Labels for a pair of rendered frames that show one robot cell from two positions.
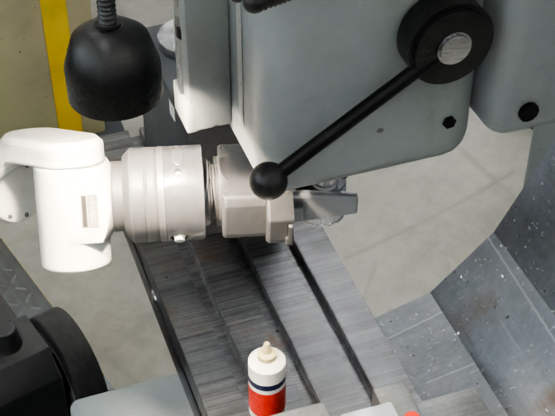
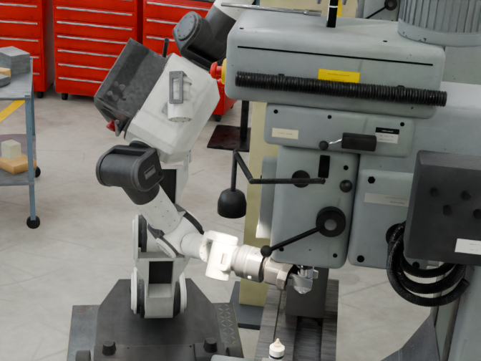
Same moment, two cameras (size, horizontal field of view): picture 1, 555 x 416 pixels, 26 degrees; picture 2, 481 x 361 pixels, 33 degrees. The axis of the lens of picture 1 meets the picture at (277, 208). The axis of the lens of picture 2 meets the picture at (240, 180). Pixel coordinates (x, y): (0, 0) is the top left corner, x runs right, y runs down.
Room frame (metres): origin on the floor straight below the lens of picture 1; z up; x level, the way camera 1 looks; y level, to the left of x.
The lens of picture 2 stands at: (-0.87, -0.67, 2.30)
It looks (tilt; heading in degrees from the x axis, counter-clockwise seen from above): 24 degrees down; 26
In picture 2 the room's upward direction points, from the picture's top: 4 degrees clockwise
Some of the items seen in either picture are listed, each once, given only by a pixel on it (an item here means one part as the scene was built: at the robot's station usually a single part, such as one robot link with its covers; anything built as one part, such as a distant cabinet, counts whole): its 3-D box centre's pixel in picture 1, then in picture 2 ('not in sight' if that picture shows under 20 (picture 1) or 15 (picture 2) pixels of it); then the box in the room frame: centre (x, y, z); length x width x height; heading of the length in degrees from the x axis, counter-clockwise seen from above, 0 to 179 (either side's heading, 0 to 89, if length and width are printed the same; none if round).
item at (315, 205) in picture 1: (324, 207); (299, 282); (0.83, -0.04, 1.23); 0.06 x 0.02 x 0.03; 95
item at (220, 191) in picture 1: (223, 192); (270, 268); (0.85, 0.05, 1.23); 0.13 x 0.12 x 0.10; 5
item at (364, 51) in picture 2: not in sight; (333, 60); (0.86, -0.05, 1.81); 0.47 x 0.26 x 0.16; 110
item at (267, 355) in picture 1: (267, 377); (276, 355); (0.85, 0.01, 0.97); 0.04 x 0.04 x 0.11
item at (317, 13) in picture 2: not in sight; (270, 8); (0.92, 0.14, 1.89); 0.24 x 0.04 x 0.01; 108
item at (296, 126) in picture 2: not in sight; (338, 115); (0.87, -0.08, 1.68); 0.34 x 0.24 x 0.10; 110
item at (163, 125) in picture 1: (207, 119); (307, 271); (1.25, 0.09, 1.02); 0.22 x 0.12 x 0.20; 21
